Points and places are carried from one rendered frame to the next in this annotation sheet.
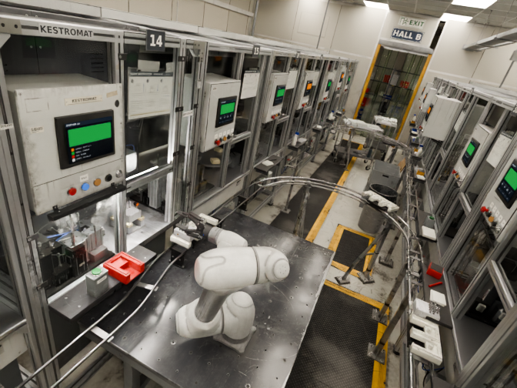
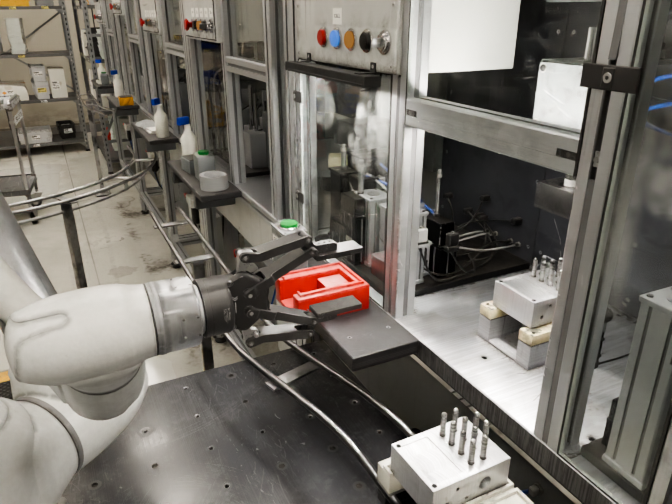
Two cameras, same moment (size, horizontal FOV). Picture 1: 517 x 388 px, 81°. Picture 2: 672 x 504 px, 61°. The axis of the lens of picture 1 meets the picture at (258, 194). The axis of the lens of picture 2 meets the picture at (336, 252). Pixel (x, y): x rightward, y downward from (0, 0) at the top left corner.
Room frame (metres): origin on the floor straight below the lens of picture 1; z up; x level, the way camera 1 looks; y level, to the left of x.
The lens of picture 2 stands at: (1.93, -0.12, 1.47)
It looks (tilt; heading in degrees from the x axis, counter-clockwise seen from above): 23 degrees down; 134
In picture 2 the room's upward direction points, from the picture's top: straight up
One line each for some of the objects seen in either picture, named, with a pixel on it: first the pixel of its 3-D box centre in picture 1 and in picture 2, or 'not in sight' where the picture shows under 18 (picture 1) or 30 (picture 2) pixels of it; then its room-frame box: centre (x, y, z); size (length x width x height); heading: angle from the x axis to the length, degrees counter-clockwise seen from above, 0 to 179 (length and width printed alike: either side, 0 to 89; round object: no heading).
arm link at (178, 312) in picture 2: (215, 235); (175, 314); (1.35, 0.18, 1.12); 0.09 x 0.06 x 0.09; 161
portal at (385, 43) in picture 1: (387, 95); not in sight; (9.06, -2.94, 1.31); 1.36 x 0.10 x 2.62; 71
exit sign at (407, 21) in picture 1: (411, 22); not in sight; (9.03, -2.86, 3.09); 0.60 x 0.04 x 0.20; 71
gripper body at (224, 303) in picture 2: (204, 230); (232, 301); (1.38, 0.25, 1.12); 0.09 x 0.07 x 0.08; 71
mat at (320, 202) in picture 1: (332, 172); not in sight; (5.76, -1.37, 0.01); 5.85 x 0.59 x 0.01; 161
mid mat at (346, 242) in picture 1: (351, 249); not in sight; (3.19, -1.29, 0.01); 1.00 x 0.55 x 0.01; 161
